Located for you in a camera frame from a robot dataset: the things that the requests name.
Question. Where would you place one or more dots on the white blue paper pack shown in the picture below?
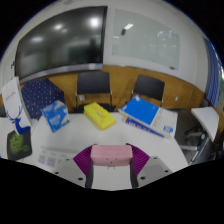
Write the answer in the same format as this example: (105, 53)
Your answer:
(166, 123)

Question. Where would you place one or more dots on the white paper bag blue deer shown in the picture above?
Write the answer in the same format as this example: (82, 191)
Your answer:
(13, 100)

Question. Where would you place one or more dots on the large black wall screen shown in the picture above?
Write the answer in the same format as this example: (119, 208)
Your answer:
(63, 41)

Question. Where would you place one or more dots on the blue curtain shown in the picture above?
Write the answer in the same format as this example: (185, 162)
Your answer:
(213, 73)

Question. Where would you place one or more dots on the black mouse pad green print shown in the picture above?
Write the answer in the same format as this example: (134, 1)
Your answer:
(19, 145)

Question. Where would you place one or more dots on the blue white cardboard box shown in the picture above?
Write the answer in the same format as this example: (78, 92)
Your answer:
(56, 116)

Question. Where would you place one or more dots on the wide glass whiteboard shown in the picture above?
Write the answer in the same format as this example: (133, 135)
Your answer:
(148, 38)

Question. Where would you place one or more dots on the black chair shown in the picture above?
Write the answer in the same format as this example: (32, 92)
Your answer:
(93, 81)
(149, 86)

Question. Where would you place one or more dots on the navy dotted box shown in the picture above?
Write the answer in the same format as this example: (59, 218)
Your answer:
(40, 93)

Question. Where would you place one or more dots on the white power strip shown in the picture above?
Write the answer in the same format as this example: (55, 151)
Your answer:
(53, 158)

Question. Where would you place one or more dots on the yellow box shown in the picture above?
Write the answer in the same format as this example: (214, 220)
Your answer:
(99, 115)

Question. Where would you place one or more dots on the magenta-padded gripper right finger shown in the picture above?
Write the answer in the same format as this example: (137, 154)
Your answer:
(140, 160)

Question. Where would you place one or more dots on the small white side table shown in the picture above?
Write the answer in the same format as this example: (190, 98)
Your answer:
(207, 120)

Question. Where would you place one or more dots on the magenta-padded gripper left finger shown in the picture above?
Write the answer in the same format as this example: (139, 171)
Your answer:
(83, 160)

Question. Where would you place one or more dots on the pink charger block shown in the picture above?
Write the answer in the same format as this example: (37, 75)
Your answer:
(111, 155)

